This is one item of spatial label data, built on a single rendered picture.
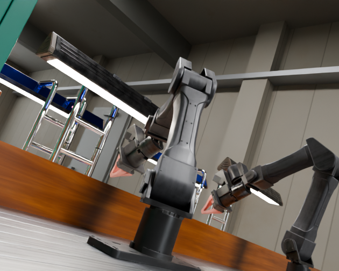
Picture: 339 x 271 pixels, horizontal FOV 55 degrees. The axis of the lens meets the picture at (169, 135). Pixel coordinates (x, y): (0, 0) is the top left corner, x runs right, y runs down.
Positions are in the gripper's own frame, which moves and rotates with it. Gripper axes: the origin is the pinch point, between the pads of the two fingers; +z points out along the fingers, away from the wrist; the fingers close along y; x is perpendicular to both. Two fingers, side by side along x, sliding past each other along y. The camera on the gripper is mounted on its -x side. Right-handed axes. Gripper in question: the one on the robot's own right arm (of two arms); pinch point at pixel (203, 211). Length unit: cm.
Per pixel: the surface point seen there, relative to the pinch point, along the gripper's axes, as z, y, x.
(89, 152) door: 258, -182, -286
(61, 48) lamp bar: -9, 71, -26
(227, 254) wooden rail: -8.5, 9.3, 21.7
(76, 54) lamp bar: -10, 66, -28
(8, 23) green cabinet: -26, 93, 8
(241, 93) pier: -2, -169, -192
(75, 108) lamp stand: 10, 51, -31
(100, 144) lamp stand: 14.4, 36.1, -25.4
